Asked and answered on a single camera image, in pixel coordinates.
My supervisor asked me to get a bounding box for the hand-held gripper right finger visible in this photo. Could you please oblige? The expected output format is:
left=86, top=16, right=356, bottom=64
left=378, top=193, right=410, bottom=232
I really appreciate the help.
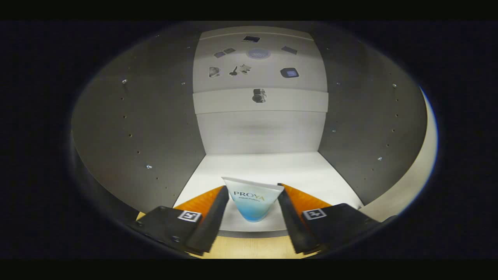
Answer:
left=277, top=183, right=380, bottom=255

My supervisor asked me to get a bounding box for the blue and white tube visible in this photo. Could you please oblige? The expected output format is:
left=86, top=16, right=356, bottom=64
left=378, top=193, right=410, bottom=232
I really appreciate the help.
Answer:
left=222, top=177, right=284, bottom=222

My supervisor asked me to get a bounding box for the grey cabinet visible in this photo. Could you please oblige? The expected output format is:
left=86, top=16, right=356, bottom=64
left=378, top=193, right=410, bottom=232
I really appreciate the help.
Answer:
left=71, top=25, right=428, bottom=238

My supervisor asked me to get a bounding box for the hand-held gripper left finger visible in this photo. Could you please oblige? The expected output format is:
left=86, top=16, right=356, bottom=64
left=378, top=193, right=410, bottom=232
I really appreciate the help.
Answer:
left=130, top=185, right=229, bottom=256

